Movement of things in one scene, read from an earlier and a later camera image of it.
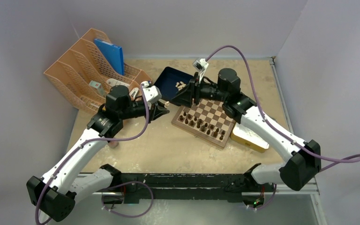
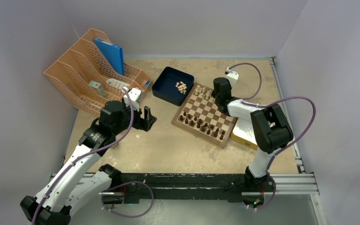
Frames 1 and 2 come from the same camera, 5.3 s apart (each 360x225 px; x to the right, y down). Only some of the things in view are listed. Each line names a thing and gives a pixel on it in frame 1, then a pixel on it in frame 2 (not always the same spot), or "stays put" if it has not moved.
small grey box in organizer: (97, 85) stays put
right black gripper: (192, 91) -> (213, 94)
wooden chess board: (207, 121) stays put
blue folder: (114, 54) stays put
